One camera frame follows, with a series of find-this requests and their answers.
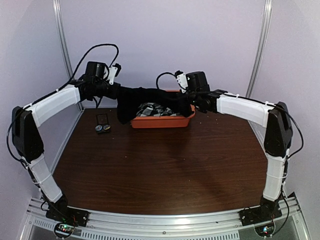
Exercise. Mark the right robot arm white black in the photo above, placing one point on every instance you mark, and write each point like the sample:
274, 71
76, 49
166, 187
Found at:
274, 117

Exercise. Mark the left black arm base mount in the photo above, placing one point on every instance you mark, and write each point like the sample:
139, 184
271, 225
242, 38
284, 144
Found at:
68, 215

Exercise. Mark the black brooch display tray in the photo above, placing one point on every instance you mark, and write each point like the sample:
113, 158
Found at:
102, 119

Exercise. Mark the orange plastic bin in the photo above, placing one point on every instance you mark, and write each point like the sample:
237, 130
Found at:
153, 122

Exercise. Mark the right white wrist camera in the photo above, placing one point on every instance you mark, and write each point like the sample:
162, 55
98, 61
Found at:
181, 80

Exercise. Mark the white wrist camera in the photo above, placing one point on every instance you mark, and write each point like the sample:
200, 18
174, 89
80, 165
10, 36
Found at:
114, 70
181, 80

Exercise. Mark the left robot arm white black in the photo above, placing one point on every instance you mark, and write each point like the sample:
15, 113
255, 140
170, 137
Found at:
24, 132

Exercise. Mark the black white checkered shirt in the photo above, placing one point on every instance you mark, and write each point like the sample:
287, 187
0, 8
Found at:
150, 109

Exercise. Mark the aluminium front rail frame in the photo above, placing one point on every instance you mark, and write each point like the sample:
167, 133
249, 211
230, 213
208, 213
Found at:
224, 225

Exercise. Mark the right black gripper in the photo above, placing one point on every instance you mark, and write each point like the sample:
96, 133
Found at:
180, 94

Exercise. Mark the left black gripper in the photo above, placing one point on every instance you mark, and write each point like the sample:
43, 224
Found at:
113, 94

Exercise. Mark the aluminium corner post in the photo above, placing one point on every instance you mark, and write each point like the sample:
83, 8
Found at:
62, 38
263, 36

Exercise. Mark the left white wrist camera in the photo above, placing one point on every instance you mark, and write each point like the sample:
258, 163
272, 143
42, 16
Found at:
114, 70

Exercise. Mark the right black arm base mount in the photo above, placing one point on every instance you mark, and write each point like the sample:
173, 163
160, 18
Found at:
255, 215

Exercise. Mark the black t-shirt blue logo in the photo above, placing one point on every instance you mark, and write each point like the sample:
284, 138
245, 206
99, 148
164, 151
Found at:
129, 100

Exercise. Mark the round picture brooch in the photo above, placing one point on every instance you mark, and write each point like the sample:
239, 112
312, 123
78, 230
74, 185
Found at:
98, 128

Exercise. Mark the left aluminium corner post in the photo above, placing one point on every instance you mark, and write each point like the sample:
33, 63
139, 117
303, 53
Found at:
62, 38

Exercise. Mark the right aluminium corner post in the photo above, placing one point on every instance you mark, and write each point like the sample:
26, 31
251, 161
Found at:
263, 36

